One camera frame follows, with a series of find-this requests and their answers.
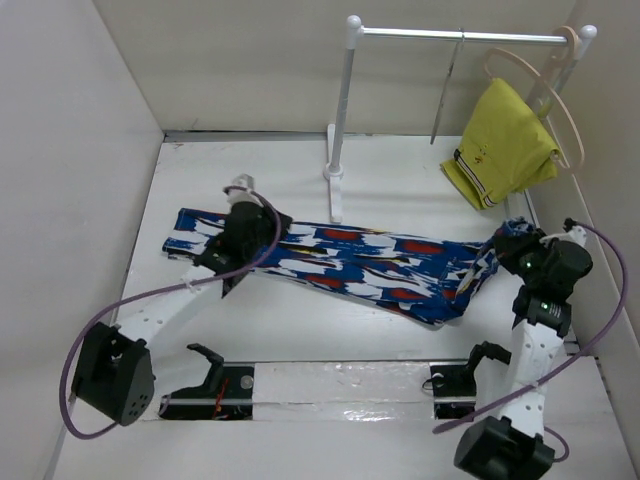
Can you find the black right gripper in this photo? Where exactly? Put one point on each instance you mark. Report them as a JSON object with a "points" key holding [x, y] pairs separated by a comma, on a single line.
{"points": [[506, 247]]}

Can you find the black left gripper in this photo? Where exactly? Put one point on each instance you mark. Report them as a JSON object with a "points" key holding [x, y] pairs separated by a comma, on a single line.
{"points": [[269, 216]]}

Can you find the blue patterned trousers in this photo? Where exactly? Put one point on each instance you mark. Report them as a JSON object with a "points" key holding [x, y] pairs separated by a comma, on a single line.
{"points": [[428, 280]]}

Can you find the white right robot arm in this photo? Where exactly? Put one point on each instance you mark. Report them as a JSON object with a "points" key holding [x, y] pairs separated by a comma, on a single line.
{"points": [[506, 441]]}

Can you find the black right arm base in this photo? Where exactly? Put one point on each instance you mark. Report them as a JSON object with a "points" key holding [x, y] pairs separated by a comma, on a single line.
{"points": [[453, 385]]}

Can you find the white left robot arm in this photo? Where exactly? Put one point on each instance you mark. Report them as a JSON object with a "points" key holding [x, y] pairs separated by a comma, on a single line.
{"points": [[110, 366]]}

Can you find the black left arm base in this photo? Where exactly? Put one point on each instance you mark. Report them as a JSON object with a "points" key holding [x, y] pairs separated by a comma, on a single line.
{"points": [[224, 394]]}

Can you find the beige wooden hanger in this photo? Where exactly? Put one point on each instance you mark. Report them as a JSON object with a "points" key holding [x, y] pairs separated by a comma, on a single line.
{"points": [[551, 80]]}

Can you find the grey metal trouser hanger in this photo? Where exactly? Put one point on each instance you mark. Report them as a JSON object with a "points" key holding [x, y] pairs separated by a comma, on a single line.
{"points": [[439, 112]]}

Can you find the yellow folded shorts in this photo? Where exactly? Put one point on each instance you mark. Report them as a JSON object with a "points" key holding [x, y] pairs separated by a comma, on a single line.
{"points": [[504, 149]]}

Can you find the white clothes rack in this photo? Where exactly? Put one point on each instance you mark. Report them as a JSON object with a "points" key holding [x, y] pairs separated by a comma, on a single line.
{"points": [[355, 31]]}

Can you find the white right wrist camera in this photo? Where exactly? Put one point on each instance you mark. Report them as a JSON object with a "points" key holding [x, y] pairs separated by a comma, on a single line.
{"points": [[575, 232]]}

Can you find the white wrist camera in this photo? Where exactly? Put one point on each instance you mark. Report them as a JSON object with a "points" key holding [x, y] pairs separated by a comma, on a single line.
{"points": [[575, 232], [241, 190]]}

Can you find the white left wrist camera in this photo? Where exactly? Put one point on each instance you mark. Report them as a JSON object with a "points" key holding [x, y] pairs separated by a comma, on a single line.
{"points": [[241, 190]]}

